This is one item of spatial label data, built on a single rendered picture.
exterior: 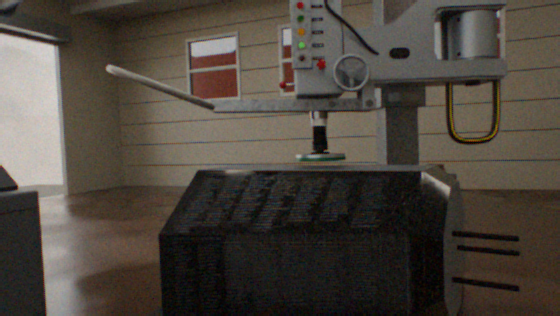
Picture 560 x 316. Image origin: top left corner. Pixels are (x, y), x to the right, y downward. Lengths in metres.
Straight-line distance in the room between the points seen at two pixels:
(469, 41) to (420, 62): 0.22
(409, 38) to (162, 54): 8.63
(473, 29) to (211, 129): 7.74
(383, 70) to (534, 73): 6.35
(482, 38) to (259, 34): 7.24
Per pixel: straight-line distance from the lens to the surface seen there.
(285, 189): 1.58
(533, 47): 8.02
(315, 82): 1.66
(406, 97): 2.33
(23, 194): 1.61
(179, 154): 9.66
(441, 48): 1.98
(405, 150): 2.39
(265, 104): 1.70
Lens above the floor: 0.99
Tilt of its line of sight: 3 degrees down
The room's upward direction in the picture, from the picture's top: 2 degrees counter-clockwise
